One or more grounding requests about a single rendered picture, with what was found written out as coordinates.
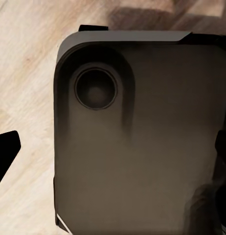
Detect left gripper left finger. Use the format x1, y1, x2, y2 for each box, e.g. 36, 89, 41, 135
0, 130, 21, 182

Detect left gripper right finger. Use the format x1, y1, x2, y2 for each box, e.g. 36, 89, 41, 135
215, 130, 226, 163

